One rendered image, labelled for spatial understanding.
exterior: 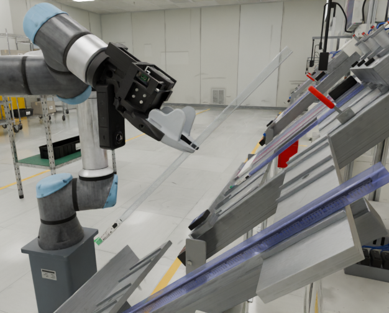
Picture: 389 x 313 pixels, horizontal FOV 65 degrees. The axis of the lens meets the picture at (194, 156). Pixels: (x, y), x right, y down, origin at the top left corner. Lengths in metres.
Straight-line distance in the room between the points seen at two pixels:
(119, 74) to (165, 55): 9.91
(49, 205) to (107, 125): 0.62
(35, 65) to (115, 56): 0.19
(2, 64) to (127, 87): 0.27
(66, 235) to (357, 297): 0.87
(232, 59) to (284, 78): 1.68
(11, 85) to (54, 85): 0.08
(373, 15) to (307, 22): 7.48
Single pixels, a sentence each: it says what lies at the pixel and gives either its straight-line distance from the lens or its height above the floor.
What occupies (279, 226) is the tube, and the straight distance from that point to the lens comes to 0.25.
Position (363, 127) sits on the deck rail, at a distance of 0.63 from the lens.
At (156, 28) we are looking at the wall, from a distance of 10.62.
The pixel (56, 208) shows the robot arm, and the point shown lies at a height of 0.69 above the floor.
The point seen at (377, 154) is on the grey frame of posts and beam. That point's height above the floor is 0.81.
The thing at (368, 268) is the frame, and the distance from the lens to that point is 0.92.
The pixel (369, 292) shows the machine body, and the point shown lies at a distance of 0.89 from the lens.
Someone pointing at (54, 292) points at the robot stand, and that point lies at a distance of 1.25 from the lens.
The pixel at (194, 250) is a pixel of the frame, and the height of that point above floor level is 0.73.
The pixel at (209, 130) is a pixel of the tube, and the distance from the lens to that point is 0.47.
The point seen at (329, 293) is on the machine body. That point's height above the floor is 0.62.
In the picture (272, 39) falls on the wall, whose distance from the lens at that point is 9.52.
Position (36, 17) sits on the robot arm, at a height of 1.21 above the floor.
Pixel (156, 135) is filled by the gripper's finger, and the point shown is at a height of 1.03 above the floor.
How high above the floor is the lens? 1.13
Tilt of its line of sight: 16 degrees down
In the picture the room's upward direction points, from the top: straight up
